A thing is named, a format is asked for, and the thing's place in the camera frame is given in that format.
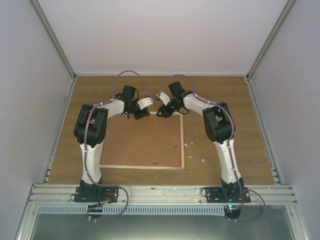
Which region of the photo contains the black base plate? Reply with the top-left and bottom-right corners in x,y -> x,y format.
70,185 -> 119,204
200,185 -> 251,204

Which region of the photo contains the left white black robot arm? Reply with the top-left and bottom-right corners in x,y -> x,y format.
71,85 -> 154,203

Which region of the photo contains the blue wooden picture frame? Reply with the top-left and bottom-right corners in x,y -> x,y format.
98,110 -> 186,172

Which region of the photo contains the aluminium front rail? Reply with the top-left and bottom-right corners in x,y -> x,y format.
27,184 -> 298,206

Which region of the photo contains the grey slotted cable duct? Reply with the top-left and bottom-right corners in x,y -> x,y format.
38,204 -> 225,216

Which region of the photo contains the right aluminium corner post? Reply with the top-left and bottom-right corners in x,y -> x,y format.
245,0 -> 297,81

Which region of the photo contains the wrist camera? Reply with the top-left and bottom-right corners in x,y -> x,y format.
156,91 -> 171,106
137,97 -> 154,110

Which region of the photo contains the left aluminium corner post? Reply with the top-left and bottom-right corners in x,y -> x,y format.
29,0 -> 77,81

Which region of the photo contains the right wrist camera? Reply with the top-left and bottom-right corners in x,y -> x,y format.
156,91 -> 171,106

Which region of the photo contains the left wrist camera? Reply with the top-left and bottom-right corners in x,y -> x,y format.
137,97 -> 154,110

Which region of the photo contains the aluminium corner post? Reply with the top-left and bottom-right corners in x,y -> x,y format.
245,0 -> 297,81
29,0 -> 77,81

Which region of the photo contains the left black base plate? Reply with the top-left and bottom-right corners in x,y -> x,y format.
70,185 -> 119,204

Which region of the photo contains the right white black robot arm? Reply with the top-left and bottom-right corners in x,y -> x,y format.
156,81 -> 244,203

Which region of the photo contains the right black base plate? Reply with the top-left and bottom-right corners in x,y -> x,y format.
200,185 -> 251,204

